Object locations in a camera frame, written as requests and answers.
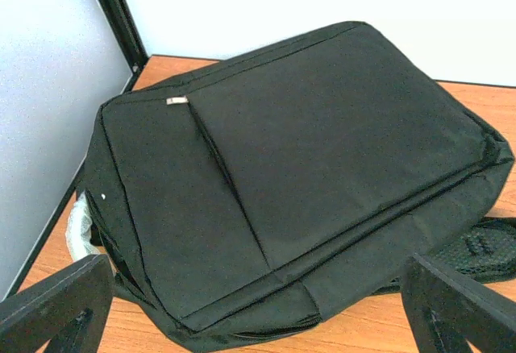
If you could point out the black frame post left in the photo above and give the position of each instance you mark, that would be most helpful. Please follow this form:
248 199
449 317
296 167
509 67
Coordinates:
122 24

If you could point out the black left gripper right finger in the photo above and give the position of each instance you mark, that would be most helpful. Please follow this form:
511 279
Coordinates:
450 312

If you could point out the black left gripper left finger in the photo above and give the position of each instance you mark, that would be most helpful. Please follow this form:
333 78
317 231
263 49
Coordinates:
65 312

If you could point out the black student backpack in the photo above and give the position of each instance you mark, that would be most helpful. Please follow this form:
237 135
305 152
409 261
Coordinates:
256 197

